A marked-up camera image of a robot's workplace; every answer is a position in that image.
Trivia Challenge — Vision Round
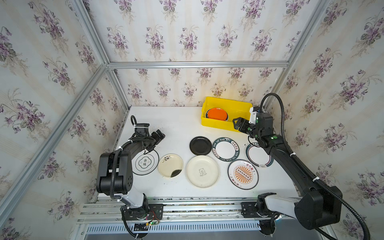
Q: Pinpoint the orange plastic plate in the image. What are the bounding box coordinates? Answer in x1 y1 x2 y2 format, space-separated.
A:
208 108 229 121

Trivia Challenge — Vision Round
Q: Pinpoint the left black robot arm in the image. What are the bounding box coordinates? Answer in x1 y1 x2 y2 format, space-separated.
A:
96 116 165 220

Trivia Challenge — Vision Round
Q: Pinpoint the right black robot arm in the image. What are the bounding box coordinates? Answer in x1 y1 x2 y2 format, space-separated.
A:
233 93 371 240

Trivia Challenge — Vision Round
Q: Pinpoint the yellow plastic bin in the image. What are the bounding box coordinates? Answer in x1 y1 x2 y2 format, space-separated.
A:
201 97 253 132

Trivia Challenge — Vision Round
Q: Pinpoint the white plate green text rim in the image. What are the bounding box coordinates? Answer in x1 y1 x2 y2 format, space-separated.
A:
212 138 240 162

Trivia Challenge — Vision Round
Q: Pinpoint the cream plate black ink pattern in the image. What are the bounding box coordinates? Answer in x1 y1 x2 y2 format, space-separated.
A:
158 154 184 178

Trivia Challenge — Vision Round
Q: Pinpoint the black round plate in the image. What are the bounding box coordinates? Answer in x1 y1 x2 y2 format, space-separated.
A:
189 136 212 156

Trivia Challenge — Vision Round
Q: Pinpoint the white plate orange sunburst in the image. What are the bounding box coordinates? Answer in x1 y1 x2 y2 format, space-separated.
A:
228 160 259 190

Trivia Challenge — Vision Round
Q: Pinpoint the cream plate bear drawing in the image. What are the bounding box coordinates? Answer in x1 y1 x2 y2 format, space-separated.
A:
186 155 220 188

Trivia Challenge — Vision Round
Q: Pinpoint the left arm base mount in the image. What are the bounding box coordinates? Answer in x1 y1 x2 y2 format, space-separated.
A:
120 204 164 240

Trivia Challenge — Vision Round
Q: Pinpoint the aluminium frame back crossbar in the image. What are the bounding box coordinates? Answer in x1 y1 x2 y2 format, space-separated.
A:
107 61 289 69

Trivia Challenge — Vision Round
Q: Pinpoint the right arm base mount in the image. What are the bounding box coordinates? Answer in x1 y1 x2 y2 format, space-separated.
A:
241 193 280 237

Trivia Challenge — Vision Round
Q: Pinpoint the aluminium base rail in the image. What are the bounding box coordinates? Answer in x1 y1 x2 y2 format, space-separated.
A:
70 196 304 240

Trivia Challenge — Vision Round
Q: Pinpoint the aluminium frame post right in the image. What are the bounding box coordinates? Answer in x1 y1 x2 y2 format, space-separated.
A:
270 0 330 94

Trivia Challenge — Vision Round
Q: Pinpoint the aluminium frame post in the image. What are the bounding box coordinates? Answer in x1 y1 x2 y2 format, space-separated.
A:
270 0 330 94
1 1 124 222

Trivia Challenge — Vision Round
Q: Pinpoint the aluminium frame post left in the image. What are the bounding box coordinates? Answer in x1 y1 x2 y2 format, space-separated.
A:
1 1 124 222

